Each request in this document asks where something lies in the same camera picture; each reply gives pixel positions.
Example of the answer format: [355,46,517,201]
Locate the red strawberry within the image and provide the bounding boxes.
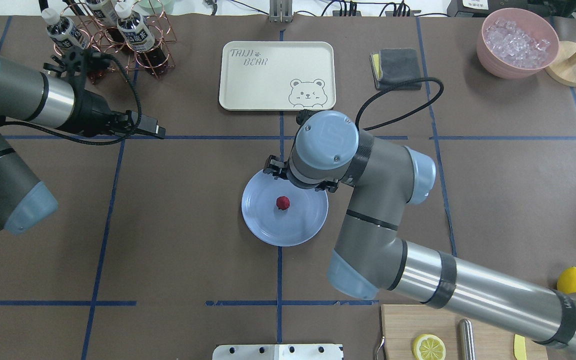
[275,195,291,211]

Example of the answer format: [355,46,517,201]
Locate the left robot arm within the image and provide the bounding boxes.
[0,47,166,235]

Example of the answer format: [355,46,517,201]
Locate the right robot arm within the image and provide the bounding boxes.
[263,110,576,360]

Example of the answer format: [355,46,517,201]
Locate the dark tea bottle back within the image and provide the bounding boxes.
[85,0,125,44]

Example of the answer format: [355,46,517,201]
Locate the whole yellow lemon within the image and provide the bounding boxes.
[556,266,576,294]

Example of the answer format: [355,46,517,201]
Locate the wooden cutting board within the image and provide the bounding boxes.
[380,304,549,360]

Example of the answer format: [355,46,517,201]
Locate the grey folded cloth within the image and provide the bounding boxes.
[369,48,421,91]

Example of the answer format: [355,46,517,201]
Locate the copper wire bottle rack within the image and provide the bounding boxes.
[39,0,177,79]

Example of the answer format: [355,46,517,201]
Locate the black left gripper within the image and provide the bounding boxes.
[43,46,166,140]

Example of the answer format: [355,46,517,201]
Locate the dark tea bottle left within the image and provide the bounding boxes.
[41,7,90,54]

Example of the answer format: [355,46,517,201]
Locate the pink bowl of ice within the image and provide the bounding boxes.
[477,7,560,79]

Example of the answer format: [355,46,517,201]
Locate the blue round plate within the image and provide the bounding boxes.
[241,170,329,248]

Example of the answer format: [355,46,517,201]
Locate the lemon half slice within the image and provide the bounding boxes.
[411,333,447,360]

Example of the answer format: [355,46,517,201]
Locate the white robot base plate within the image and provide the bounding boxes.
[212,343,345,360]

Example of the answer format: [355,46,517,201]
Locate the dark tea bottle right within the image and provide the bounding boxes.
[114,0,169,76]

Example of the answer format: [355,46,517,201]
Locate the steel knife handle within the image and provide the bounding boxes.
[458,318,476,360]

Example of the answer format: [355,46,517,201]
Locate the cream bear tray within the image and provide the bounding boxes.
[218,41,337,111]

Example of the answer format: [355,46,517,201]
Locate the dark tea bottle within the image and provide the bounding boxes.
[114,0,169,76]
[41,7,90,54]
[85,0,125,44]

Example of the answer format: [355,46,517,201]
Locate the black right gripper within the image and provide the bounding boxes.
[263,155,339,194]

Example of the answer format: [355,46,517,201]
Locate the yellow plastic knife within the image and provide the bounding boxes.
[513,333,527,360]

